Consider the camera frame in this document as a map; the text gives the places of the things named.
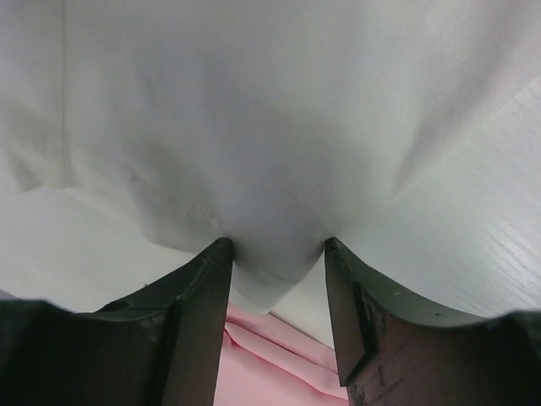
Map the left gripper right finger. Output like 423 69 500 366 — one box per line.
324 238 540 405

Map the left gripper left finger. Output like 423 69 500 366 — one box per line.
1 238 233 405

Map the white and green t shirt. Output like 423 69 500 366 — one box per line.
1 1 540 312

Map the pink folded t shirt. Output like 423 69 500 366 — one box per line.
214 304 349 406

